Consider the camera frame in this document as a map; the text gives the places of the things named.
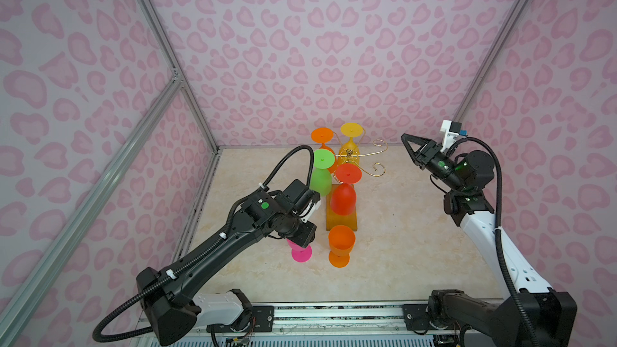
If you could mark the aluminium corner frame post right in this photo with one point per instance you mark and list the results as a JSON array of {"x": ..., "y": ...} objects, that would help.
[{"x": 505, "y": 32}]

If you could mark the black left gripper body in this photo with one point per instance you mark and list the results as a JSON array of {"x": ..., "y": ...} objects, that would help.
[{"x": 304, "y": 233}]

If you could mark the amber wooden rack base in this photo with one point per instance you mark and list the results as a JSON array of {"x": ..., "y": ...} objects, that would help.
[{"x": 333, "y": 219}]

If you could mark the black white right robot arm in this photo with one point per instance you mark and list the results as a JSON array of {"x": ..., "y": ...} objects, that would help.
[{"x": 532, "y": 313}]

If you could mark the green wine glass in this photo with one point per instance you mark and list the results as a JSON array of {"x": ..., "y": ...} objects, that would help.
[{"x": 321, "y": 179}]

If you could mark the aluminium floor edge rail left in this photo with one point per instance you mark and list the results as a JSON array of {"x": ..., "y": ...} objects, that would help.
[{"x": 195, "y": 212}]

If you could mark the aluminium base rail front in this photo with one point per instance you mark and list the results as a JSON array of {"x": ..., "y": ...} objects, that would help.
[{"x": 337, "y": 320}]

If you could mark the aluminium corner frame post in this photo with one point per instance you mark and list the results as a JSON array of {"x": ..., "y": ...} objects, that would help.
[
  {"x": 505, "y": 32},
  {"x": 163, "y": 41}
]

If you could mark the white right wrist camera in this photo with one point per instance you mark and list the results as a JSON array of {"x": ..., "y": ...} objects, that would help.
[{"x": 451, "y": 131}]

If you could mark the orange wine glass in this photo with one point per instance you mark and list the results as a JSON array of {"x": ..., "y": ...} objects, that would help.
[
  {"x": 341, "y": 242},
  {"x": 324, "y": 142}
]

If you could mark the red wine glass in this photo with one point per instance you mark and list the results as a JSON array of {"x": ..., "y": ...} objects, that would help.
[{"x": 344, "y": 198}]

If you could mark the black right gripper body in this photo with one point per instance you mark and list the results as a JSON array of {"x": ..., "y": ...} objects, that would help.
[{"x": 443, "y": 168}]

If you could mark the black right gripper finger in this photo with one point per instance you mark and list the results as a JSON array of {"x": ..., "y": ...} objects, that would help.
[
  {"x": 414, "y": 143},
  {"x": 417, "y": 158}
]

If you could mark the aluminium corner frame post left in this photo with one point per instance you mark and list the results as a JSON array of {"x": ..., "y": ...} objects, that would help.
[{"x": 163, "y": 41}]

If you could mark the yellow wine glass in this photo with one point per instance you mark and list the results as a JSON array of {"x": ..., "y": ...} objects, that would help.
[{"x": 349, "y": 151}]

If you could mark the pink wine glass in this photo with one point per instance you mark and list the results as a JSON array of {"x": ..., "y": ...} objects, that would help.
[{"x": 300, "y": 254}]

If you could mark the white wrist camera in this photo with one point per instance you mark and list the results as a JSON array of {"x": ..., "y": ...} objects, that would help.
[
  {"x": 313, "y": 206},
  {"x": 451, "y": 131}
]

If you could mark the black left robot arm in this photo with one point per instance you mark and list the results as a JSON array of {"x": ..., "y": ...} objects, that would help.
[{"x": 169, "y": 303}]

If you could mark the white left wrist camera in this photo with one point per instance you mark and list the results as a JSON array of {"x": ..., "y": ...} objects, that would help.
[{"x": 313, "y": 206}]

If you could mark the aluminium diagonal frame bar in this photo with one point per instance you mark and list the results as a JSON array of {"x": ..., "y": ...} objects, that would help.
[{"x": 28, "y": 298}]

